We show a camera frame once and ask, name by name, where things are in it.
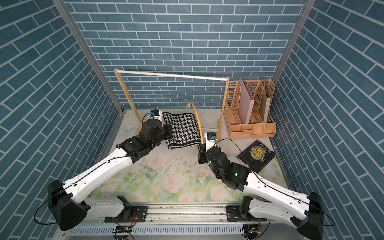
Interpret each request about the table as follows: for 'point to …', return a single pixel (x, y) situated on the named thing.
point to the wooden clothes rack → (138, 127)
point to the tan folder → (266, 102)
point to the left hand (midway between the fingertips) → (176, 126)
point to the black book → (256, 156)
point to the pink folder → (247, 102)
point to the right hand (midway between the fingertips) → (201, 145)
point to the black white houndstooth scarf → (184, 130)
